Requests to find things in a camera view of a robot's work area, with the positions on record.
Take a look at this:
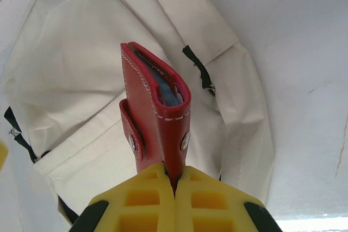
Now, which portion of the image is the red leather wallet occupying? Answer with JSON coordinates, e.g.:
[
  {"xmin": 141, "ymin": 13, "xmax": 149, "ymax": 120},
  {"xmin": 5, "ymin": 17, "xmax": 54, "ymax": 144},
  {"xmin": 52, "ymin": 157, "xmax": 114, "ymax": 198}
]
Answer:
[{"xmin": 119, "ymin": 41, "xmax": 192, "ymax": 183}]

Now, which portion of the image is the cream canvas backpack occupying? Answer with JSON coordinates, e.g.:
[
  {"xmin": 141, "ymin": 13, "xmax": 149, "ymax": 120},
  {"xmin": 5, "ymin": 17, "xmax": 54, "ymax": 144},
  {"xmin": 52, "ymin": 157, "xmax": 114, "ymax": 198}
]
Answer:
[{"xmin": 0, "ymin": 0, "xmax": 275, "ymax": 232}]

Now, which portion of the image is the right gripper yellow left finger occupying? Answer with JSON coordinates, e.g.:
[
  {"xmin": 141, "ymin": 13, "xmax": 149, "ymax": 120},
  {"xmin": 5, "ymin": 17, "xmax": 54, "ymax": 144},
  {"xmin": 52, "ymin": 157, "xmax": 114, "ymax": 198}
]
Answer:
[{"xmin": 72, "ymin": 163, "xmax": 176, "ymax": 232}]

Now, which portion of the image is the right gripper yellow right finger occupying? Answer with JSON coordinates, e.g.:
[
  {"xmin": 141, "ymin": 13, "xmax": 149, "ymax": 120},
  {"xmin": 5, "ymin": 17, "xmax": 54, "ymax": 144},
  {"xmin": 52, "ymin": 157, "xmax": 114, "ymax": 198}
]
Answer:
[{"xmin": 175, "ymin": 165, "xmax": 282, "ymax": 232}]

